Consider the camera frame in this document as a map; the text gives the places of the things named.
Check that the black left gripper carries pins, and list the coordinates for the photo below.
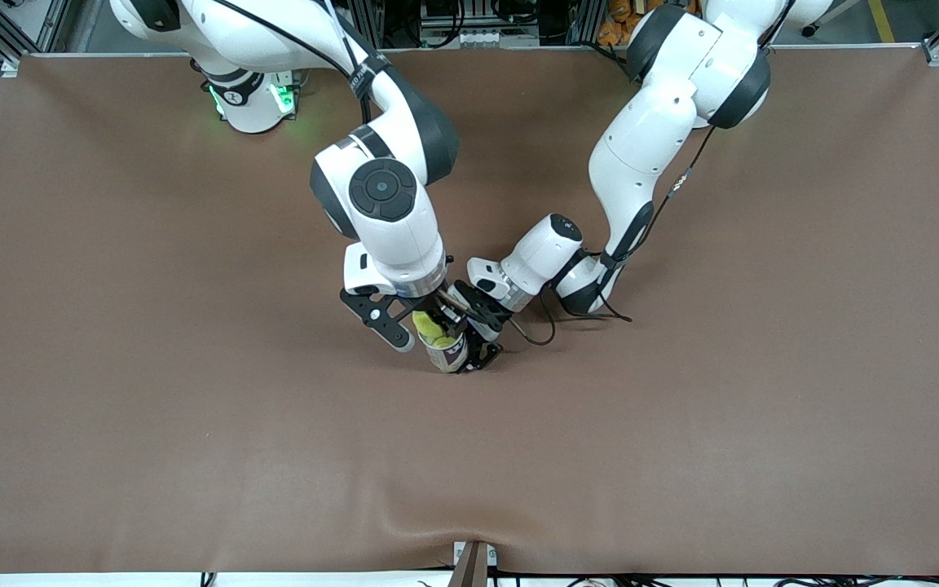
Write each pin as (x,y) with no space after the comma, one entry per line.
(478,311)

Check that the yellow tennis ball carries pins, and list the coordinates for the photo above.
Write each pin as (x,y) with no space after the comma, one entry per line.
(430,330)

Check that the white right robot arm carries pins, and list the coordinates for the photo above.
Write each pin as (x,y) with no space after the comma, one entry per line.
(396,236)

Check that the orange packaged snacks pile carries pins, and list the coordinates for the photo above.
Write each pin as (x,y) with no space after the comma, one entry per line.
(612,31)

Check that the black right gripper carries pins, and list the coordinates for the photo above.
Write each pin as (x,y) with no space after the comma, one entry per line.
(440,311)

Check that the white terminal block row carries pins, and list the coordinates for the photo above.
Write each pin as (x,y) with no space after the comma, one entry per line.
(478,38)

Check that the brown table mat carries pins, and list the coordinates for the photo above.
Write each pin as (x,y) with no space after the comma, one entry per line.
(469,456)

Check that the aluminium frame upright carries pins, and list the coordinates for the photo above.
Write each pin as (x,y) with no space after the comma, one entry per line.
(586,23)

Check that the clear tennis ball can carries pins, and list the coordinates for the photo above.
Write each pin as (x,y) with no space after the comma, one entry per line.
(449,359)

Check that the grey chair leg with caster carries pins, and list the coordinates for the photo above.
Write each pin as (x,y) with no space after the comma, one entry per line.
(810,30)

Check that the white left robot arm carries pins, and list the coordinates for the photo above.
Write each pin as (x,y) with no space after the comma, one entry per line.
(649,139)

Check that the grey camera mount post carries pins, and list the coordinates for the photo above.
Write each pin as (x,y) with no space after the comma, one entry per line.
(473,567)

